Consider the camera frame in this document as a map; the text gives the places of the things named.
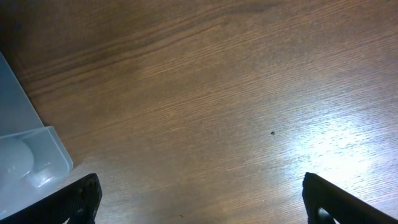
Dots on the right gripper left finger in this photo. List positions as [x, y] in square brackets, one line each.
[76, 203]

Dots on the clear plastic storage bin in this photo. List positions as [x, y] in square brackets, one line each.
[34, 161]

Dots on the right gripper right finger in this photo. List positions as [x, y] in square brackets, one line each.
[326, 203]

